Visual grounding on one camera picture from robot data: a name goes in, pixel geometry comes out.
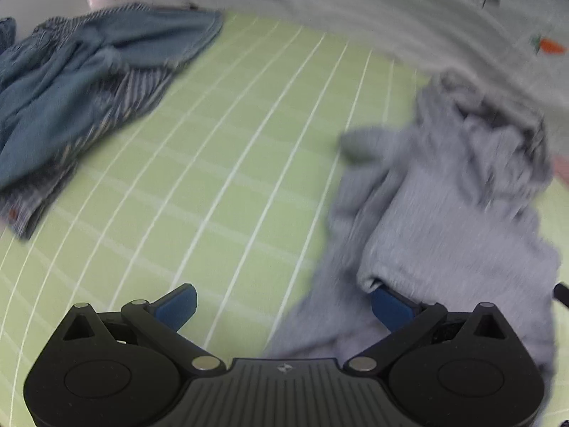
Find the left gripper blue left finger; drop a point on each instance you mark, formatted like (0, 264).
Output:
(157, 324)

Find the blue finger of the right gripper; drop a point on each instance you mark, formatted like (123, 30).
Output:
(561, 294)

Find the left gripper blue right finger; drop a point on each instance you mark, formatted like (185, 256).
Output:
(408, 323)

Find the grey zip hoodie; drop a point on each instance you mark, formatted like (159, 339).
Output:
(439, 211)

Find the blue plaid shirt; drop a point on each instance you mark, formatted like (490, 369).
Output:
(24, 202)

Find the blue denim jacket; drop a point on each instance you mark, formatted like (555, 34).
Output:
(74, 80)

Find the grey printed backdrop cloth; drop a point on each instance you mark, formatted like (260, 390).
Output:
(495, 41)

